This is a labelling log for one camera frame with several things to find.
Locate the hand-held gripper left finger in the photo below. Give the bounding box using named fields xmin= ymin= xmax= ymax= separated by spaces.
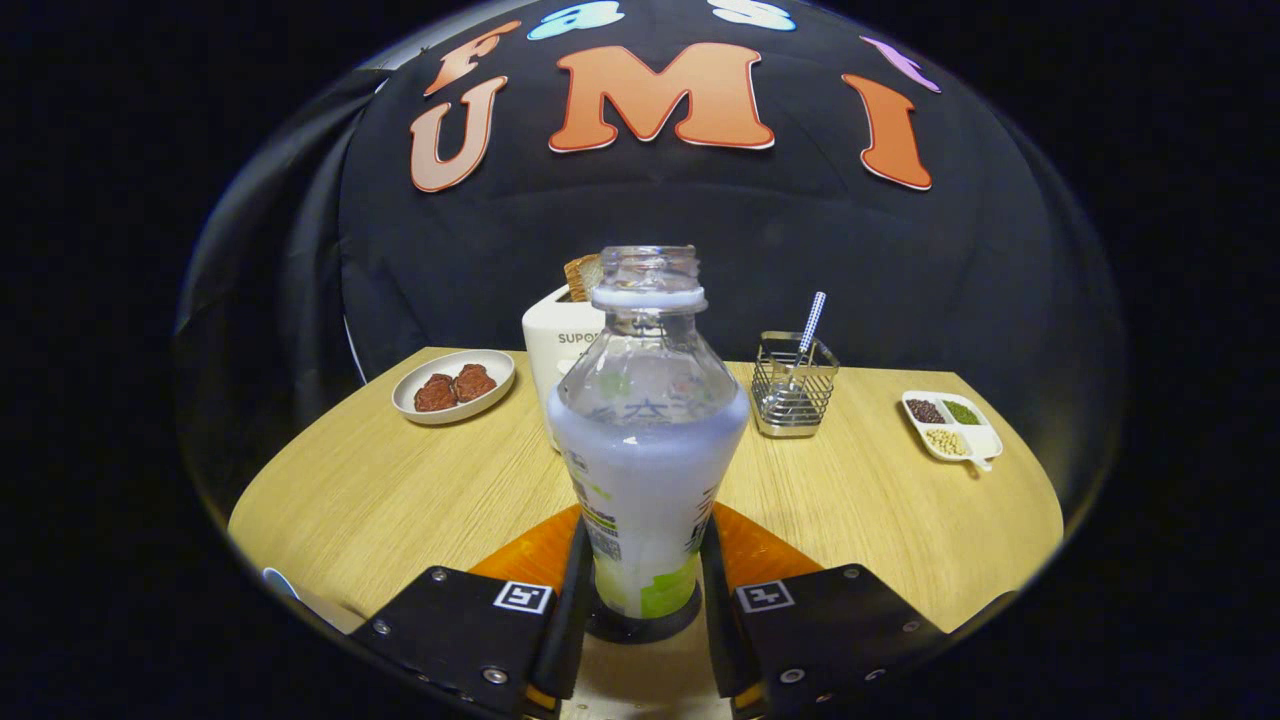
xmin=348 ymin=505 xmax=593 ymax=720

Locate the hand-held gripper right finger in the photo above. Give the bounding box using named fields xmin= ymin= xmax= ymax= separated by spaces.
xmin=698 ymin=503 xmax=947 ymax=719

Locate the white cup blue inside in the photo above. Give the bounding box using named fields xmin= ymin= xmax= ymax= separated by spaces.
xmin=262 ymin=566 xmax=366 ymax=636

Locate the dark brown round coaster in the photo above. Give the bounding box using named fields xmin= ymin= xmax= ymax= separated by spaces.
xmin=585 ymin=585 xmax=704 ymax=645

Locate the clear juice bottle green label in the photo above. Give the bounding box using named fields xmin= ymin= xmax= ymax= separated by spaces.
xmin=546 ymin=245 xmax=751 ymax=621

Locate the wooden table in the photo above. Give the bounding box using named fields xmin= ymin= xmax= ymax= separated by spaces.
xmin=228 ymin=346 xmax=1065 ymax=720

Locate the white divided dish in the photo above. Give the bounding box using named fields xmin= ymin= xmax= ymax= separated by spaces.
xmin=901 ymin=389 xmax=1004 ymax=473

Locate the round white plate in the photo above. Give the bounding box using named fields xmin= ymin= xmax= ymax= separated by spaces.
xmin=391 ymin=349 xmax=517 ymax=426

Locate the white toaster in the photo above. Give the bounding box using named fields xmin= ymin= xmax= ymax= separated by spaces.
xmin=521 ymin=285 xmax=607 ymax=453

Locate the striped white straw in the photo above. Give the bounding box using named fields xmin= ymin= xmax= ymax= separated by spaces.
xmin=795 ymin=291 xmax=828 ymax=381

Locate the toast bread slice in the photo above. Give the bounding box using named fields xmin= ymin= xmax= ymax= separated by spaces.
xmin=563 ymin=253 xmax=605 ymax=303

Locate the metal wire basket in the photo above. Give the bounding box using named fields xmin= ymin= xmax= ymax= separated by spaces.
xmin=750 ymin=331 xmax=841 ymax=439

